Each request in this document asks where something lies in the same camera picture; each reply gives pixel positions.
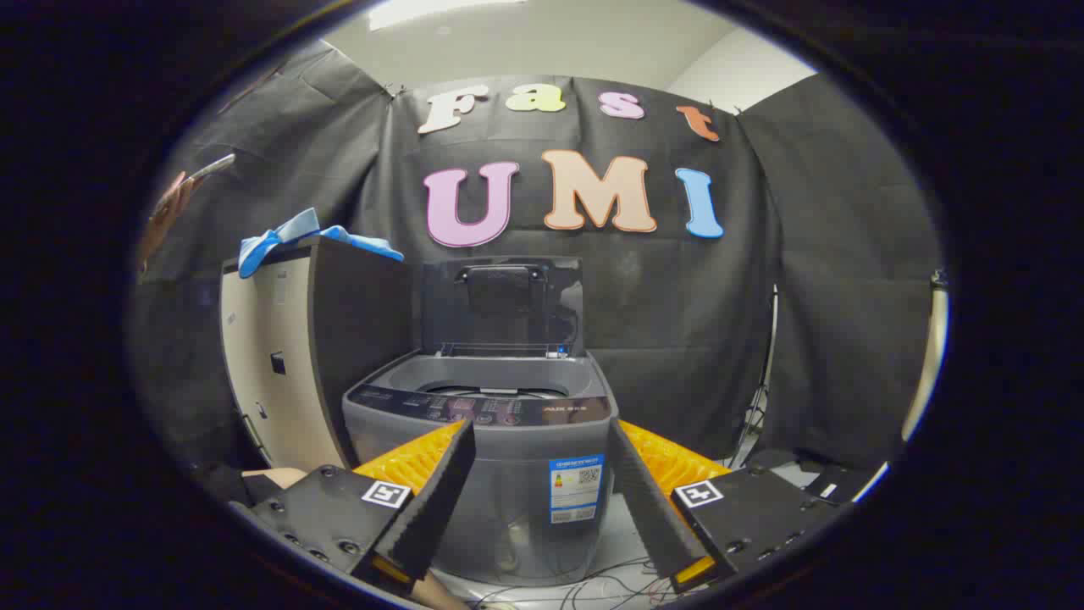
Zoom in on dark washing machine lid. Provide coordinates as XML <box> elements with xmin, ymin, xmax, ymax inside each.
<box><xmin>421</xmin><ymin>257</ymin><xmax>585</xmax><ymax>358</ymax></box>

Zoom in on beige and grey cabinet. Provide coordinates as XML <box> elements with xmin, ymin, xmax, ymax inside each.
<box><xmin>220</xmin><ymin>236</ymin><xmax>424</xmax><ymax>474</ymax></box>

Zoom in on light blue shirt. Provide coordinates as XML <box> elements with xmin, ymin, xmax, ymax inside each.
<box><xmin>237</xmin><ymin>208</ymin><xmax>405</xmax><ymax>279</ymax></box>

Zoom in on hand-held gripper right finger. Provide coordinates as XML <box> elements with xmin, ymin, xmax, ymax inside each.
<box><xmin>607</xmin><ymin>418</ymin><xmax>839</xmax><ymax>594</ymax></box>

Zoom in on ceiling light panel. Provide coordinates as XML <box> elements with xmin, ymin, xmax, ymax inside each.
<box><xmin>368</xmin><ymin>0</ymin><xmax>526</xmax><ymax>31</ymax></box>

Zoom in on white pole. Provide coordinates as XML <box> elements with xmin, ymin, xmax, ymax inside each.
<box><xmin>899</xmin><ymin>269</ymin><xmax>949</xmax><ymax>443</ymax></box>

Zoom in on reddish brown blurred object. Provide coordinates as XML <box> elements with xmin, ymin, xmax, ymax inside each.
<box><xmin>137</xmin><ymin>169</ymin><xmax>204</xmax><ymax>272</ymax></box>

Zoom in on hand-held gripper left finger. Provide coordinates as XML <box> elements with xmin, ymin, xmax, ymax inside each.
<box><xmin>230</xmin><ymin>419</ymin><xmax>477</xmax><ymax>598</ymax></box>

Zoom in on thin floor cables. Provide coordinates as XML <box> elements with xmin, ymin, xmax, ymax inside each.
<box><xmin>474</xmin><ymin>555</ymin><xmax>678</xmax><ymax>610</ymax></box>

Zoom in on grey washing machine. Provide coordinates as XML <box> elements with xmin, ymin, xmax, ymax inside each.
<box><xmin>342</xmin><ymin>349</ymin><xmax>621</xmax><ymax>587</ymax></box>

